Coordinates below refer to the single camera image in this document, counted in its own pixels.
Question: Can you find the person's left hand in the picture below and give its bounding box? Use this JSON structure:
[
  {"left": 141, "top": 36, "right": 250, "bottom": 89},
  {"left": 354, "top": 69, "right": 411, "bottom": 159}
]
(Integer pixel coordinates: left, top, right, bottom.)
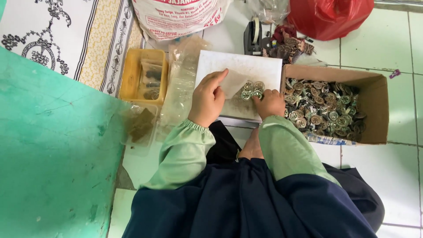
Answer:
[{"left": 188, "top": 68, "right": 229, "bottom": 128}]

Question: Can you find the person's right hand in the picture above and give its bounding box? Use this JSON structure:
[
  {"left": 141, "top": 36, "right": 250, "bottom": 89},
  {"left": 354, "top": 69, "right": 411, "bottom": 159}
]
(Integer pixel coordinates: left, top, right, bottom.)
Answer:
[{"left": 252, "top": 89, "right": 287, "bottom": 121}]

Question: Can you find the small clear plastic bag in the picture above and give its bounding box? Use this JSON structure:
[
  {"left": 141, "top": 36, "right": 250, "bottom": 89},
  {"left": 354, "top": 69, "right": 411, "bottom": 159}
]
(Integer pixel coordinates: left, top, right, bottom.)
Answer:
[{"left": 222, "top": 69, "right": 250, "bottom": 100}]

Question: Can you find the white work board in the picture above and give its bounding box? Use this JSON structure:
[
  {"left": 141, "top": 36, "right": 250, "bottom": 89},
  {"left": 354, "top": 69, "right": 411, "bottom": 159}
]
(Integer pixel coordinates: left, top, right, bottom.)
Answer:
[{"left": 194, "top": 50, "right": 283, "bottom": 123}]

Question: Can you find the person's bare foot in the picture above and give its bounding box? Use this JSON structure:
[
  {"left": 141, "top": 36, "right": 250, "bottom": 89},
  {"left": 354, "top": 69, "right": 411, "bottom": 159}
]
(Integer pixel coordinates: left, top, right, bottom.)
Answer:
[{"left": 238, "top": 127, "right": 265, "bottom": 160}]

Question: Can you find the heap of brown cloth scraps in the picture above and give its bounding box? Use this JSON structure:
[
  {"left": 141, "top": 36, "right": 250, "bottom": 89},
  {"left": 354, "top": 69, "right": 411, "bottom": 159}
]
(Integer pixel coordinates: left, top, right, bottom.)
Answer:
[{"left": 262, "top": 24, "right": 315, "bottom": 65}]

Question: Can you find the heap of metal buttons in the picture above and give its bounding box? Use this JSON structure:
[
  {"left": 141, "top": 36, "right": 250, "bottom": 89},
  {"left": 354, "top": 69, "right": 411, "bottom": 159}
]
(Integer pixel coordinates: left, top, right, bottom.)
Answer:
[{"left": 284, "top": 78, "right": 367, "bottom": 143}]

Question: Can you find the black tape dispenser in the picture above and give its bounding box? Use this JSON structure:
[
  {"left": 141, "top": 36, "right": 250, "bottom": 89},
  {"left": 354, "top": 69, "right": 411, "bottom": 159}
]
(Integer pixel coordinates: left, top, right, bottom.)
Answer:
[{"left": 243, "top": 17, "right": 273, "bottom": 56}]

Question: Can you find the large crumpled clear plastic bag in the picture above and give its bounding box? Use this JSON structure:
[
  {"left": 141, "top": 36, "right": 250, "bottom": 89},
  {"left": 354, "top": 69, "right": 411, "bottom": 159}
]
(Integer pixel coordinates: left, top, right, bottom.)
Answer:
[{"left": 244, "top": 0, "right": 291, "bottom": 26}]

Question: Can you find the stack of clear plastic bags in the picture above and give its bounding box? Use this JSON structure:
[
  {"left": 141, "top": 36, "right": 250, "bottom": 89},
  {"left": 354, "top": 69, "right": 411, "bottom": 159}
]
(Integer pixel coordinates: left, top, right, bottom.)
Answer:
[{"left": 155, "top": 35, "right": 213, "bottom": 141}]

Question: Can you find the red plastic bag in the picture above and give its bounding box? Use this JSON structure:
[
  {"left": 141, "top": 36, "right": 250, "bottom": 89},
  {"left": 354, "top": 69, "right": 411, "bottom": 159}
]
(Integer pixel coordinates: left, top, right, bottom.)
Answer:
[{"left": 286, "top": 0, "right": 375, "bottom": 42}]

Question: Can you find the brown cardboard box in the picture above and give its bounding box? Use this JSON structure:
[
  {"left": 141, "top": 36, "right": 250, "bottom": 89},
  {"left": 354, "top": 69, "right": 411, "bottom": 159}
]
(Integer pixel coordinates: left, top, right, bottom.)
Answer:
[{"left": 280, "top": 64, "right": 389, "bottom": 146}]

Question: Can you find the person's dark blue skirt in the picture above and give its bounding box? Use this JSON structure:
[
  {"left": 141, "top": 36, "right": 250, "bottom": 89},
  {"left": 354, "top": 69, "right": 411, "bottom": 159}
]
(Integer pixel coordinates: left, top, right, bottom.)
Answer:
[{"left": 122, "top": 120, "right": 386, "bottom": 238}]

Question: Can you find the pile of filled button packets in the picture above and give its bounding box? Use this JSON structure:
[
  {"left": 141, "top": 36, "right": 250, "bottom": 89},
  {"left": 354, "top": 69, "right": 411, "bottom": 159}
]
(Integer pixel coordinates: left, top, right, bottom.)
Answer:
[{"left": 140, "top": 58, "right": 164, "bottom": 101}]

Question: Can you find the white sack with red print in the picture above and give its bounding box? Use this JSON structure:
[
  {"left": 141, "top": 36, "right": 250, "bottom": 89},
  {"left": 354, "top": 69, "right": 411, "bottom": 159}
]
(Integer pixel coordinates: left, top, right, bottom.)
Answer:
[{"left": 132, "top": 0, "right": 233, "bottom": 42}]

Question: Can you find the clear plastic container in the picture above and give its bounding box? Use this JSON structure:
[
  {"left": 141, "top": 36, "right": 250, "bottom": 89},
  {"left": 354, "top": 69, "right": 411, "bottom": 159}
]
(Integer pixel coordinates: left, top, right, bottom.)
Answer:
[{"left": 120, "top": 102, "right": 160, "bottom": 156}]

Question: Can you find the yellow plastic tray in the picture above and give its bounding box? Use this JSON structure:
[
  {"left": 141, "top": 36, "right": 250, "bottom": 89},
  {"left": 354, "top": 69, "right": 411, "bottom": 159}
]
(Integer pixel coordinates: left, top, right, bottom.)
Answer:
[{"left": 119, "top": 48, "right": 169, "bottom": 106}]

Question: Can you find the white patterned floor cloth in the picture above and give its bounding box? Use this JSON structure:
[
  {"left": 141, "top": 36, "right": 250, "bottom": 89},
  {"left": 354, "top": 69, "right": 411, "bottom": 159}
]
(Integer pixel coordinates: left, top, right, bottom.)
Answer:
[{"left": 0, "top": 0, "right": 146, "bottom": 99}]

